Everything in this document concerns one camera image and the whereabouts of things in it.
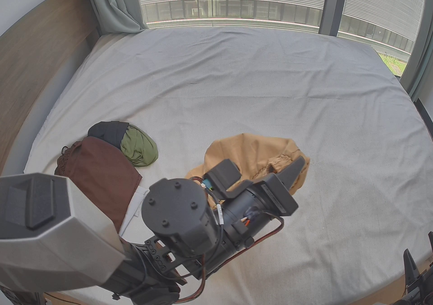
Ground brown garment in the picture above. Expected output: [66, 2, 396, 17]
[54, 136, 143, 235]

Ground green garment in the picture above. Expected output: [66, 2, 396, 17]
[120, 124, 159, 167]

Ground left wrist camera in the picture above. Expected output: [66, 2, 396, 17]
[203, 159, 252, 201]

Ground tan shorts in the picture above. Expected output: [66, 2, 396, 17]
[185, 133, 311, 211]

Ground bed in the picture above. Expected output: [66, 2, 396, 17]
[0, 0, 433, 305]

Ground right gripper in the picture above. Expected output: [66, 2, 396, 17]
[403, 231, 433, 305]

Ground black garment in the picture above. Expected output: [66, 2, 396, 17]
[87, 121, 131, 149]

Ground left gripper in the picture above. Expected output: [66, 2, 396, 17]
[218, 157, 306, 253]

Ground pale grey garment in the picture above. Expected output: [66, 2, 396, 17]
[120, 186, 149, 235]

